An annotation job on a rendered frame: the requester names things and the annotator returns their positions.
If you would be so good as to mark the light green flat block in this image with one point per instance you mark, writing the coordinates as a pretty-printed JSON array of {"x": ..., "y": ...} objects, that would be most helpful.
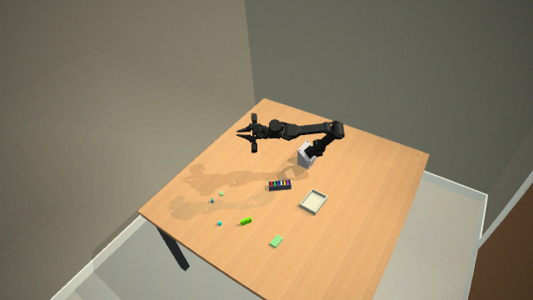
[{"x": 276, "y": 241}]

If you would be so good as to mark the green rectangular block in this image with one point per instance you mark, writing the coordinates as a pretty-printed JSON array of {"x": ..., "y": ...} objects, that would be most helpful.
[{"x": 245, "y": 221}]

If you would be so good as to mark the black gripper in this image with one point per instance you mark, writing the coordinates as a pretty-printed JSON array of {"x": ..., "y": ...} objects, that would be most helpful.
[{"x": 252, "y": 138}]

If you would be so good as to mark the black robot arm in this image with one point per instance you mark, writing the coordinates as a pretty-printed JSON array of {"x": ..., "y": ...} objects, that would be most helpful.
[{"x": 333, "y": 130}]

